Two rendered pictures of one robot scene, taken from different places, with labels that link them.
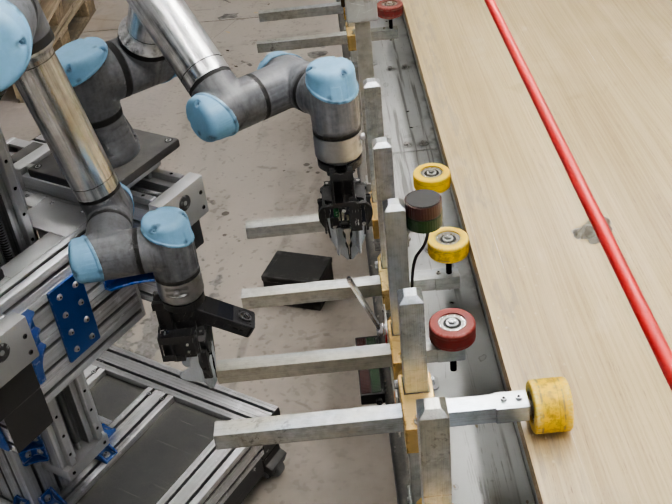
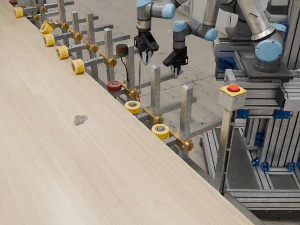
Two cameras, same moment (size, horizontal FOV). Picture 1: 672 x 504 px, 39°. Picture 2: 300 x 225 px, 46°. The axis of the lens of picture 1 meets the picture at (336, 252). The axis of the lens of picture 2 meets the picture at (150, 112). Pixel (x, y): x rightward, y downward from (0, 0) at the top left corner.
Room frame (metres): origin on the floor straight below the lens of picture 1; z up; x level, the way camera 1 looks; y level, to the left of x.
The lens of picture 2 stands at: (2.79, -1.00, 1.85)
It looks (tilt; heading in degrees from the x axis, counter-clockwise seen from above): 33 degrees down; 146
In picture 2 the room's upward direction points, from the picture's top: straight up
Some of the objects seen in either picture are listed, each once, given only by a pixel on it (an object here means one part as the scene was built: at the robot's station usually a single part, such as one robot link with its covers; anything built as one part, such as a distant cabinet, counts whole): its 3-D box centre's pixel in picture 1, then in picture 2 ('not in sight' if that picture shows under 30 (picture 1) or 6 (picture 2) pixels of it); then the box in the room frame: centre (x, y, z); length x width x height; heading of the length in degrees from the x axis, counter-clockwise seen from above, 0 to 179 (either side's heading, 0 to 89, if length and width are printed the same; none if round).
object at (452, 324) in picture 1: (452, 345); (114, 91); (1.23, -0.18, 0.85); 0.08 x 0.08 x 0.11
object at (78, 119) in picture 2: (596, 226); (79, 118); (1.45, -0.50, 0.91); 0.09 x 0.07 x 0.02; 123
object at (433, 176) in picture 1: (432, 192); (160, 138); (1.73, -0.22, 0.85); 0.08 x 0.08 x 0.11
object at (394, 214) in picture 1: (401, 316); (130, 84); (1.27, -0.10, 0.90); 0.04 x 0.04 x 0.48; 89
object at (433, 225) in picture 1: (423, 217); (121, 52); (1.27, -0.15, 1.10); 0.06 x 0.06 x 0.02
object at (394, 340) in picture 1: (405, 346); (128, 90); (1.25, -0.10, 0.85); 0.14 x 0.06 x 0.05; 179
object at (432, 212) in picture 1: (423, 204); (121, 47); (1.27, -0.15, 1.13); 0.06 x 0.06 x 0.02
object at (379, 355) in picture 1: (340, 360); (143, 84); (1.23, 0.01, 0.84); 0.43 x 0.03 x 0.04; 89
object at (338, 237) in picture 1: (339, 243); (146, 56); (1.29, -0.01, 1.05); 0.06 x 0.03 x 0.09; 179
